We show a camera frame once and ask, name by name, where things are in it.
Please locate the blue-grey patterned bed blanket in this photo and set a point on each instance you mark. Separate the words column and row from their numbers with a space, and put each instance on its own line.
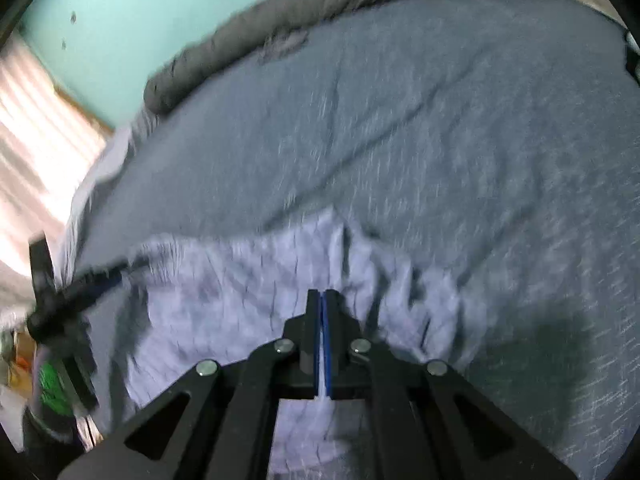
column 450, row 135

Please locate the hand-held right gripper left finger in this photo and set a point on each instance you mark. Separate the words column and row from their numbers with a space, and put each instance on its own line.
column 310, row 345

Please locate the small crumpled grey garment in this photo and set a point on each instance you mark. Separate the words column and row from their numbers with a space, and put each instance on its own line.
column 282, row 45

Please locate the dark grey duvet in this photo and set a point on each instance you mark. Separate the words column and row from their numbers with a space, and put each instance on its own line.
column 240, row 30

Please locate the pale striped curtain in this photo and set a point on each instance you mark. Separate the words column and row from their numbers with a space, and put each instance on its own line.
column 35, row 160

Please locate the pale checked shorts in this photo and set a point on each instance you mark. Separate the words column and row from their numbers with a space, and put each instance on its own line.
column 225, row 285

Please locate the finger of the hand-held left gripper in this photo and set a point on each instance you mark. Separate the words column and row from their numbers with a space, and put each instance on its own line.
column 97, row 284

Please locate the person's left hand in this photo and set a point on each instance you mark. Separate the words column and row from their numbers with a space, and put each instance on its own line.
column 52, row 385

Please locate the pale bed sheet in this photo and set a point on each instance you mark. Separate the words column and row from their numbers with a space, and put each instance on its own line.
column 95, row 185

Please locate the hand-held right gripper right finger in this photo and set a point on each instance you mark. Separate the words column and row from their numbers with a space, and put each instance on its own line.
column 325, row 345

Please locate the blurred colourful clutter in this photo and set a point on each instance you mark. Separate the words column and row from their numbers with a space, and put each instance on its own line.
column 17, row 360

